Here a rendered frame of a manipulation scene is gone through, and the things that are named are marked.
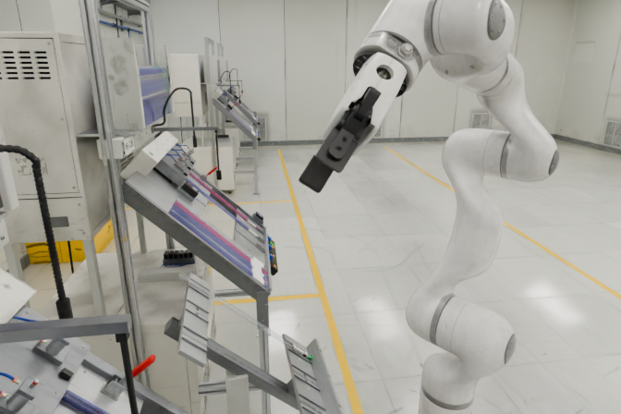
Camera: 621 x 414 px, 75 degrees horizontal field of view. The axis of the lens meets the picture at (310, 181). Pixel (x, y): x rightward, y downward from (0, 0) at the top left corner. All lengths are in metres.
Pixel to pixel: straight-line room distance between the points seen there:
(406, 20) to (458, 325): 0.64
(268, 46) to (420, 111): 3.37
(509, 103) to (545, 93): 9.37
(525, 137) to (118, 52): 1.31
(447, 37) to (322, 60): 7.70
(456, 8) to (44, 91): 1.35
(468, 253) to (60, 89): 1.33
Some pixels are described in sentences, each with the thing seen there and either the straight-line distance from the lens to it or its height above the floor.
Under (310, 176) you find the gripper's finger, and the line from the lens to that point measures 0.50.
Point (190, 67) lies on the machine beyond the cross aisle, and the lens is 5.06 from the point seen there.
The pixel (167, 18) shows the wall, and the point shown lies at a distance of 8.27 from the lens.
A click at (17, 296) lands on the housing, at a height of 1.26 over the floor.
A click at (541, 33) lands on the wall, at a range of 10.05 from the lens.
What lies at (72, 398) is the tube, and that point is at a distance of 0.87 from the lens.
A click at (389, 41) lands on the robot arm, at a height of 1.65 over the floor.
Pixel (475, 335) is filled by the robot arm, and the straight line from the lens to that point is 0.94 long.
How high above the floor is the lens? 1.63
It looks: 16 degrees down
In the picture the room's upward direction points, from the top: straight up
